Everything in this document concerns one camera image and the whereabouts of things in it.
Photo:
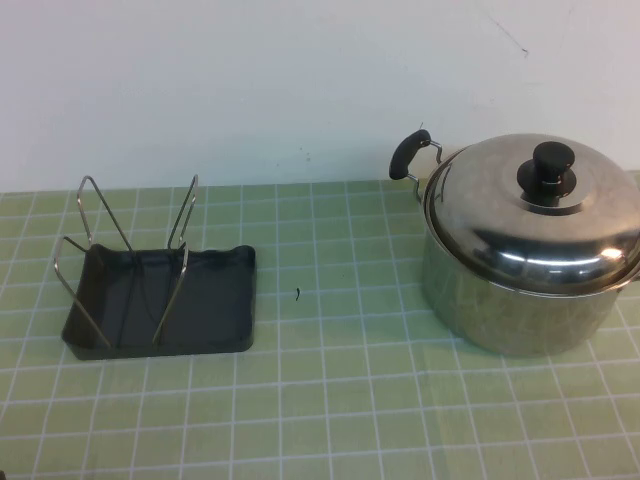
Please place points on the green checkered tablecloth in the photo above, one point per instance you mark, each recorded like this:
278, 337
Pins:
350, 400

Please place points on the steel pot lid black knob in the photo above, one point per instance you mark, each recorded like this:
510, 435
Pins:
475, 210

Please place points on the stainless steel cooking pot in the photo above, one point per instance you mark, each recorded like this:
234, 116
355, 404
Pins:
500, 320

